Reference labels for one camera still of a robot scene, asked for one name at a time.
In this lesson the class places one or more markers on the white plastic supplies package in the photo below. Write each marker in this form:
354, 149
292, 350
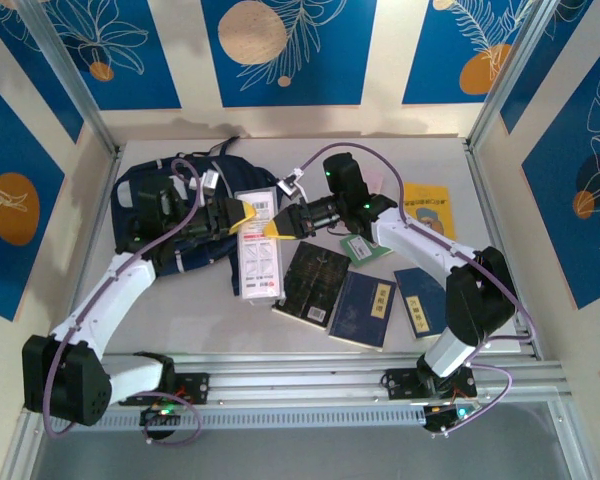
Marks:
260, 265

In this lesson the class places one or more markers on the navy blue backpack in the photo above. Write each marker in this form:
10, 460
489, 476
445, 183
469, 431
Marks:
205, 257

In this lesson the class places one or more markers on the black book with barcode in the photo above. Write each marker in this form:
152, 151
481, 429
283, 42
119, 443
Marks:
310, 280

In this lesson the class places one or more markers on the small green notebook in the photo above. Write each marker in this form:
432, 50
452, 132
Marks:
365, 250

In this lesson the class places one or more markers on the yellow cartoon cover book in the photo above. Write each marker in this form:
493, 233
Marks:
430, 192

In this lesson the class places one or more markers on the navy book with star pattern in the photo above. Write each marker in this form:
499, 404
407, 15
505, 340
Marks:
355, 315

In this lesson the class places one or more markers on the plain navy book yellow label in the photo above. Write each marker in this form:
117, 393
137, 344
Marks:
420, 290

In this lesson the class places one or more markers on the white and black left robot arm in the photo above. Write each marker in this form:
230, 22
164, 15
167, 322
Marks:
115, 295

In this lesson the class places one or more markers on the aluminium mounting rails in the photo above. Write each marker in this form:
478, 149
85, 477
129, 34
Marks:
290, 385

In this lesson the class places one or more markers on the grey metal panel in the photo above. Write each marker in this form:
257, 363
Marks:
300, 455

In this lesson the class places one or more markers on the aluminium side rail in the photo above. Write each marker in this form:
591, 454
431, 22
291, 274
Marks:
102, 200
484, 200

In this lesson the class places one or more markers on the blue floral wall poster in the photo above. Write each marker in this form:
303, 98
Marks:
10, 150
570, 250
430, 75
145, 75
330, 75
30, 75
545, 85

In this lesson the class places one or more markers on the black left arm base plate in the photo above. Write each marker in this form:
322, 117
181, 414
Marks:
200, 385

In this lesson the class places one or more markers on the aluminium frame post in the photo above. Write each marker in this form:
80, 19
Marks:
521, 55
60, 55

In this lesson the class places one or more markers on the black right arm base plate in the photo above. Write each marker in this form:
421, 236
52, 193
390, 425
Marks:
400, 382

